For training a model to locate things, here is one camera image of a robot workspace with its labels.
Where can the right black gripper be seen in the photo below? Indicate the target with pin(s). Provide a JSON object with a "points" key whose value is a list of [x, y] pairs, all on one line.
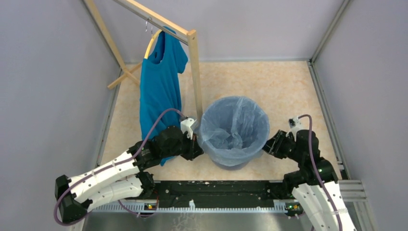
{"points": [[273, 148]]}

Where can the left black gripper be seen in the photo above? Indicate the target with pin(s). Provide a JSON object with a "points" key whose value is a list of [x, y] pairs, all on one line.
{"points": [[194, 150]]}

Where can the light blue trash bag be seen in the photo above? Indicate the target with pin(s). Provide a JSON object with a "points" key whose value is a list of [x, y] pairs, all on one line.
{"points": [[233, 130]]}

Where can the blue plastic trash bin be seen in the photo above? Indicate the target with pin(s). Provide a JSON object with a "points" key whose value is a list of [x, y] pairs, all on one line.
{"points": [[232, 159]]}

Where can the wooden clothes rack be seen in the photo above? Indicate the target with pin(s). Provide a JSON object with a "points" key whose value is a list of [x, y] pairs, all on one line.
{"points": [[188, 38]]}

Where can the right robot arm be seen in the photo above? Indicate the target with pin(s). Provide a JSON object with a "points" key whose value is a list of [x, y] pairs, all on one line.
{"points": [[315, 185]]}

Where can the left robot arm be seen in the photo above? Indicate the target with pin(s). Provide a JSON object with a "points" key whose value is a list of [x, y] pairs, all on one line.
{"points": [[123, 177]]}

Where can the blue t-shirt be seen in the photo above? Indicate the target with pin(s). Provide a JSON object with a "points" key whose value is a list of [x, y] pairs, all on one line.
{"points": [[159, 85]]}

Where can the yellow clothes hanger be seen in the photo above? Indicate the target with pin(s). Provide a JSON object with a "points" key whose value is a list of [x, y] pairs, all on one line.
{"points": [[151, 43]]}

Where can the metal hook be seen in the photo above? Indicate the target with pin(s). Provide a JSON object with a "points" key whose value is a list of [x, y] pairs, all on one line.
{"points": [[148, 25]]}

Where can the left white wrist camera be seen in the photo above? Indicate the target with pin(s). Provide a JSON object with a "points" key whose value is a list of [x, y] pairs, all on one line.
{"points": [[187, 126]]}

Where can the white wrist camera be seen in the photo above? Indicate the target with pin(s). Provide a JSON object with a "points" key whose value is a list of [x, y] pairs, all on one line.
{"points": [[187, 126], [295, 125]]}

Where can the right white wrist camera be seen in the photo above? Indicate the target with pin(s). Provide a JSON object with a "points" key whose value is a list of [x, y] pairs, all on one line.
{"points": [[295, 125]]}

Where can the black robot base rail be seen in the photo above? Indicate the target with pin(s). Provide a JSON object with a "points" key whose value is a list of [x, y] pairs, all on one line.
{"points": [[218, 194]]}

